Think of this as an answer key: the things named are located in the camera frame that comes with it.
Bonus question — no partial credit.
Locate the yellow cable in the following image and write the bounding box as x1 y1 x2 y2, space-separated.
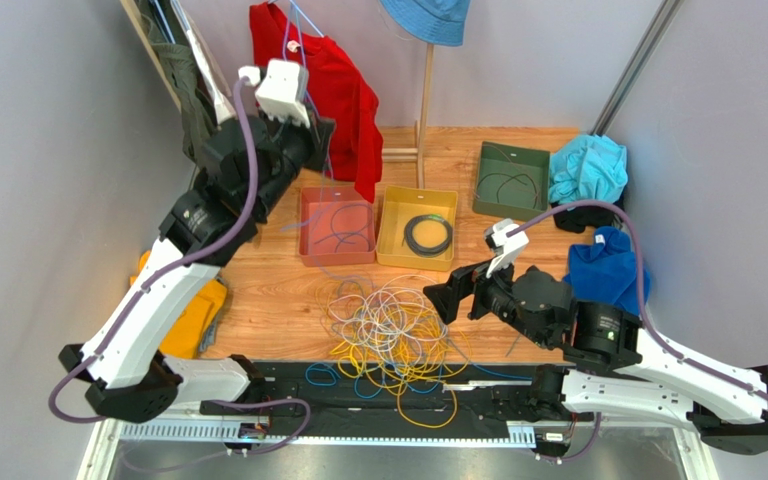
315 279 475 429

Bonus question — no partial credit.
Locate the red plastic bin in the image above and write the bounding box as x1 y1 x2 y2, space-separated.
298 186 376 267

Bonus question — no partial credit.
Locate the wooden clothes rack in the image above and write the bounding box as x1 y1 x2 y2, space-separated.
120 0 435 188

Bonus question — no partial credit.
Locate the dark cable in green bin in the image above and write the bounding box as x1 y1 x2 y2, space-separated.
476 171 537 209

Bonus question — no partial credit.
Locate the purple cable in red bin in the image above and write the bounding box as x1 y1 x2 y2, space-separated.
312 202 377 254

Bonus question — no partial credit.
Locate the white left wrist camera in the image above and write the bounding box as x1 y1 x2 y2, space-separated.
238 59 311 128

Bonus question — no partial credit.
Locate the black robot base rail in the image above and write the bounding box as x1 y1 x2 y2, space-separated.
107 359 701 447

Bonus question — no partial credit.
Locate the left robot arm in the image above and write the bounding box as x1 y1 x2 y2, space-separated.
59 114 336 423

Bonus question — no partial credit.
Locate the cyan cloth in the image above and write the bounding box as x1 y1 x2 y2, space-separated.
548 134 629 204

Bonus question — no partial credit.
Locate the orange yellow cloth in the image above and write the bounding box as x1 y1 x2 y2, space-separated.
159 279 229 359

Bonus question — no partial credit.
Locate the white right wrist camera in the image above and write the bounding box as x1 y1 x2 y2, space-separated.
484 218 529 278

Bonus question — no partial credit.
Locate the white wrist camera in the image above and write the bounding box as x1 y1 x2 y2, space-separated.
238 59 311 128
484 218 529 278

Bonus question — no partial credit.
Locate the yellow plastic bin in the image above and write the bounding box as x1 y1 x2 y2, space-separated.
376 186 458 271

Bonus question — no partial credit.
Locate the black cloth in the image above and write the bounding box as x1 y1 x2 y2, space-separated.
553 206 622 234

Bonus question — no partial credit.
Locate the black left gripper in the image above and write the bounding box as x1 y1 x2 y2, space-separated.
248 101 335 219

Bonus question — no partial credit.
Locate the blue bucket hat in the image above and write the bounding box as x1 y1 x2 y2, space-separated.
380 0 471 47

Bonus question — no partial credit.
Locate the white cable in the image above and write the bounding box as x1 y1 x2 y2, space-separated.
327 274 452 374

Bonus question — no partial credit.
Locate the red shirt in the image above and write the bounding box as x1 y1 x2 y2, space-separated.
249 2 383 203

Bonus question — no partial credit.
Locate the green plastic bin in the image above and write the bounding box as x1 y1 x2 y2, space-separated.
472 141 550 222

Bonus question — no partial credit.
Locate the black coiled cable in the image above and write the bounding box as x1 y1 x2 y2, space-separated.
402 214 455 258

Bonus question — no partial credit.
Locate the grey denim cloth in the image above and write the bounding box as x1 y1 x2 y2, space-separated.
197 304 224 354

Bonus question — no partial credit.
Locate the olive green garment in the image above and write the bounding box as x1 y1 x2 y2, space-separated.
135 1 218 163

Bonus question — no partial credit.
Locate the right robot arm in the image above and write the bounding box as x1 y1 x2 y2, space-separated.
423 262 768 455

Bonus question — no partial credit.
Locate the blue cloth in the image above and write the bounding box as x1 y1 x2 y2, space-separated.
562 226 640 315

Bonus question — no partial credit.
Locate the aluminium frame post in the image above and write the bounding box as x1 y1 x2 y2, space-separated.
589 0 684 135

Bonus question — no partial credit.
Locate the white garment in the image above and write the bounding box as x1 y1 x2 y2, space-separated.
170 0 236 125

